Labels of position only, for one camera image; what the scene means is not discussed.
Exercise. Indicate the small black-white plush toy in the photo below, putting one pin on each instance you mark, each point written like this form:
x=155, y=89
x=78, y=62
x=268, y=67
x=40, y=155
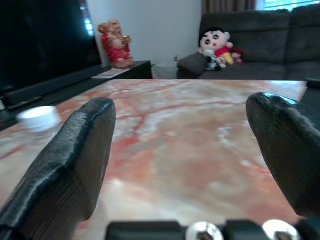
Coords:
x=212, y=61

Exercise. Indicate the brown curtain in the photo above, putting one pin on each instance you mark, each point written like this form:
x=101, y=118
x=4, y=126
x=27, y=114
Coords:
x=228, y=6

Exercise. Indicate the black TV cabinet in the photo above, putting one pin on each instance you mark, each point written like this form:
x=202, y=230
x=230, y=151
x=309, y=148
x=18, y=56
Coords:
x=82, y=82

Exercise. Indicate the red laughing Buddha statue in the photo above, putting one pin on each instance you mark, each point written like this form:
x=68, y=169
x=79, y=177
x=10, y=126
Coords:
x=117, y=45

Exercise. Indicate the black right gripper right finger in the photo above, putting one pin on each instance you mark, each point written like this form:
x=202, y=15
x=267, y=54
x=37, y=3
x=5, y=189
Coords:
x=285, y=150

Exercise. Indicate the large black television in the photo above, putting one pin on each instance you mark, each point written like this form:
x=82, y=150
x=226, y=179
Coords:
x=42, y=42

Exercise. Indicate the white paper sheet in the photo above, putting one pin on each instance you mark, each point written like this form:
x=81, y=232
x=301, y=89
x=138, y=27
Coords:
x=108, y=73

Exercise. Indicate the dark grey fabric sofa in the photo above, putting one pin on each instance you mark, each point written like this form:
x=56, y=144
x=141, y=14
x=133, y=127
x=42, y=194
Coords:
x=260, y=47

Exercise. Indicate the small red-haired plush doll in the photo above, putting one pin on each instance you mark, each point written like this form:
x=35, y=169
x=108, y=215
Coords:
x=236, y=55

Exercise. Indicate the white plastic cup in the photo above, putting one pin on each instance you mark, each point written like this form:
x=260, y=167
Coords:
x=40, y=121

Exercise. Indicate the big-headed boy plush doll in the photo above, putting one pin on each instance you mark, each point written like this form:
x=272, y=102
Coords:
x=216, y=42

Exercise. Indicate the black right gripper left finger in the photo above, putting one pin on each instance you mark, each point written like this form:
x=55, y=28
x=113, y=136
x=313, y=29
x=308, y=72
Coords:
x=75, y=155

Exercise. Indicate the black soundbar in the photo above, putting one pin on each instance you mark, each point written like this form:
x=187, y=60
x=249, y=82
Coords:
x=47, y=86

